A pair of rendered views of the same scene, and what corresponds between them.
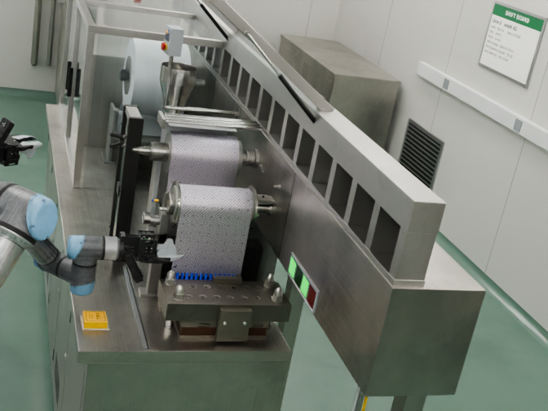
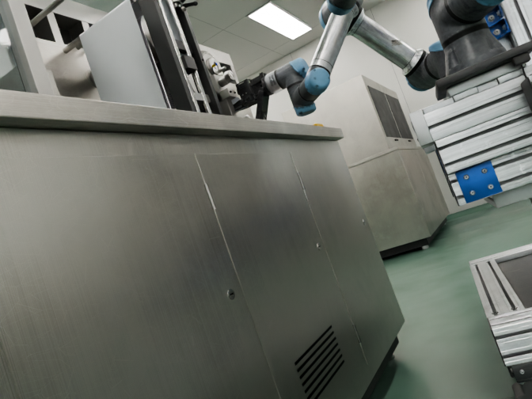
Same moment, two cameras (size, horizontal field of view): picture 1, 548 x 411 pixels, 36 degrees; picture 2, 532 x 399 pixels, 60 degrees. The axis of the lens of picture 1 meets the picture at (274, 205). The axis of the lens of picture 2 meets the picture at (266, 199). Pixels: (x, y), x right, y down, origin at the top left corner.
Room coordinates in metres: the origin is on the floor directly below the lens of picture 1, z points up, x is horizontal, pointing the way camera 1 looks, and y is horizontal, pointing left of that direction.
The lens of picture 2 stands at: (3.59, 1.58, 0.61)
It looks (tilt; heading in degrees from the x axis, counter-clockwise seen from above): 4 degrees up; 228
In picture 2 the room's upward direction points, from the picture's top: 20 degrees counter-clockwise
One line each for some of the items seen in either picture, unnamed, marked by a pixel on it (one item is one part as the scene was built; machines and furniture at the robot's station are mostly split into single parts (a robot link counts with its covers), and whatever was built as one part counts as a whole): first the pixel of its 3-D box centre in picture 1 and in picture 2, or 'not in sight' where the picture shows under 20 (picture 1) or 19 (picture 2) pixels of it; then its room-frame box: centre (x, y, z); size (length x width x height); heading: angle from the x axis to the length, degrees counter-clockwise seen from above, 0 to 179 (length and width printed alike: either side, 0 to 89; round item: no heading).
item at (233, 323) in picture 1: (233, 324); not in sight; (2.28, 0.05, 0.96); 0.10 x 0.03 x 0.11; 110
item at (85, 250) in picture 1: (86, 248); (293, 74); (2.32, 0.55, 1.11); 0.11 x 0.08 x 0.09; 110
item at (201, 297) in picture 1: (223, 300); not in sight; (2.36, 0.10, 1.00); 0.40 x 0.16 x 0.06; 110
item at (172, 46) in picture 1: (171, 40); not in sight; (3.00, 0.48, 1.66); 0.07 x 0.07 x 0.10; 27
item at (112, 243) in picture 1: (111, 247); (273, 82); (2.35, 0.48, 1.11); 0.08 x 0.05 x 0.08; 20
